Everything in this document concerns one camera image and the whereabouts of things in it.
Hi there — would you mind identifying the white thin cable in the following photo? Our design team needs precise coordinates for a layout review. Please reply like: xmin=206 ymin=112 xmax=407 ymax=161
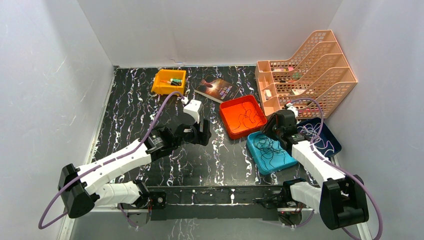
xmin=298 ymin=122 xmax=335 ymax=153

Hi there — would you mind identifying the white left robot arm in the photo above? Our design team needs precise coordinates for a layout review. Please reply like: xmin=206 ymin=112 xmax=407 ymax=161
xmin=58 ymin=119 xmax=212 ymax=219

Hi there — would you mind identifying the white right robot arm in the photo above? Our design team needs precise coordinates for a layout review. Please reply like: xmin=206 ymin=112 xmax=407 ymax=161
xmin=261 ymin=109 xmax=369 ymax=230

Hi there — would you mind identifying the light blue square tray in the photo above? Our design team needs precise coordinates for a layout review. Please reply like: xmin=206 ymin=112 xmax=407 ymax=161
xmin=246 ymin=131 xmax=298 ymax=175

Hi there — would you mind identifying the orange square tray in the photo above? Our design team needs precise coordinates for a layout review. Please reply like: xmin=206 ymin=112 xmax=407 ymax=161
xmin=219 ymin=95 xmax=268 ymax=140

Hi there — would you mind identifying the dark paperback book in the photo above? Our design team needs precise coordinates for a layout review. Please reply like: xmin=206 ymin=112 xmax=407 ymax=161
xmin=194 ymin=75 xmax=240 ymax=104

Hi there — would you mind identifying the dark blue square tray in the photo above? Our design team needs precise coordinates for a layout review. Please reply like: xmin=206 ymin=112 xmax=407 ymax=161
xmin=297 ymin=117 xmax=342 ymax=158

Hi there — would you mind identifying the peach plastic file organizer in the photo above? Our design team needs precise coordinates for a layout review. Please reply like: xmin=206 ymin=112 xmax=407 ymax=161
xmin=255 ymin=30 xmax=358 ymax=120

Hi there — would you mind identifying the green marker pen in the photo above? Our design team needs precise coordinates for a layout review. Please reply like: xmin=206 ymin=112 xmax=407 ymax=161
xmin=170 ymin=78 xmax=182 ymax=84

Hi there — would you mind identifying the yellow plastic parts bin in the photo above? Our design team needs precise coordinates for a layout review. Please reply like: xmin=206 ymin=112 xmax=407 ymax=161
xmin=151 ymin=69 xmax=187 ymax=95

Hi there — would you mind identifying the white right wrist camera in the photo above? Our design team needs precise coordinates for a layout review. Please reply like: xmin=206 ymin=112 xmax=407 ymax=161
xmin=285 ymin=102 xmax=299 ymax=118

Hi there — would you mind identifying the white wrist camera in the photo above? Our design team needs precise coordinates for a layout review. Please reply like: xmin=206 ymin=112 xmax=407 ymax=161
xmin=181 ymin=97 xmax=203 ymax=124
xmin=285 ymin=102 xmax=299 ymax=118

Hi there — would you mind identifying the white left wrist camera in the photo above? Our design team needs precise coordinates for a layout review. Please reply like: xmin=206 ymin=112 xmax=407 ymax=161
xmin=181 ymin=97 xmax=203 ymax=124

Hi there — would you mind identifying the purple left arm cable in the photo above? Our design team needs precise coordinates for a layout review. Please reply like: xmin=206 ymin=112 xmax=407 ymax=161
xmin=38 ymin=91 xmax=188 ymax=230

